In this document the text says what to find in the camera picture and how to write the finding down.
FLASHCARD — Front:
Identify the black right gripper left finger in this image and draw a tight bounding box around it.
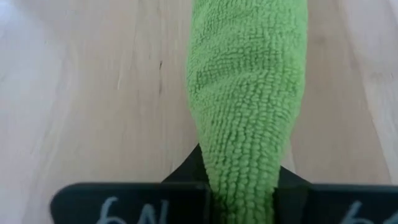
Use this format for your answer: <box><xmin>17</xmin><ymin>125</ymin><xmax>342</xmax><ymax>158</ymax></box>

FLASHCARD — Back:
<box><xmin>49</xmin><ymin>143</ymin><xmax>215</xmax><ymax>224</ymax></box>

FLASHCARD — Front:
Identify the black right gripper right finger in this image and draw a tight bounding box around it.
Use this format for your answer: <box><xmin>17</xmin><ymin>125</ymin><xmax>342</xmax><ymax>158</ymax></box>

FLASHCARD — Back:
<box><xmin>273</xmin><ymin>166</ymin><xmax>398</xmax><ymax>224</ymax></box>

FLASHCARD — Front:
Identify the green microfiber towel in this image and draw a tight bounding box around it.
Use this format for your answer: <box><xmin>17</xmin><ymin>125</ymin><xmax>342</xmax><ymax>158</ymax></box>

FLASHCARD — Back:
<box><xmin>185</xmin><ymin>0</ymin><xmax>308</xmax><ymax>224</ymax></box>

